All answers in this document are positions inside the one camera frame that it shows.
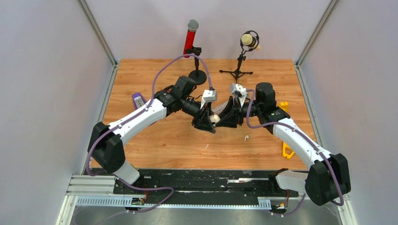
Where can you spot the yellow plastic triangle toy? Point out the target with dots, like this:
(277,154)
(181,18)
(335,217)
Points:
(287,152)

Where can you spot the yellow stacking toy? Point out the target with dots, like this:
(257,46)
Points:
(284,106)

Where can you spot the purple metronome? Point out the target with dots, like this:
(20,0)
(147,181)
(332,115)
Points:
(138,100)

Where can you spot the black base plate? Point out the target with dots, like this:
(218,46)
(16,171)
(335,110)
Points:
(206,187)

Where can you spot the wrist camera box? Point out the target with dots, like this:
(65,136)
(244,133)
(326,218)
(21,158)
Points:
(208,96)
(239,92)

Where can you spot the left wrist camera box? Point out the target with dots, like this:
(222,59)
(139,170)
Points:
(208,96)

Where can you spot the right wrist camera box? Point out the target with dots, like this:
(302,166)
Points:
(239,92)

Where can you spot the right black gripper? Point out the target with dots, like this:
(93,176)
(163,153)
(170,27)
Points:
(232,115)

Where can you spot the red glitter microphone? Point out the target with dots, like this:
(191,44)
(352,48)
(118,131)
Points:
(193,26)

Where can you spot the white earbud charging case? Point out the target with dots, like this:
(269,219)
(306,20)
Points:
(214,118)

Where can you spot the black tripod mic stand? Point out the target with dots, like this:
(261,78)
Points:
(237,73)

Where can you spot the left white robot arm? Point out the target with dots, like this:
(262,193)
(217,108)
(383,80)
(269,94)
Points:
(107,142)

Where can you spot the beige condenser microphone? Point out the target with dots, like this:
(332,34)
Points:
(250,41)

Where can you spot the silver glitter microphone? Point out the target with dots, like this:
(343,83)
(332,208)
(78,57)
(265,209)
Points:
(219,109)

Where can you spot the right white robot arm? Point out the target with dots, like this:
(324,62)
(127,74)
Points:
(327,179)

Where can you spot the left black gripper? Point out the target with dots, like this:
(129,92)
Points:
(204,123)

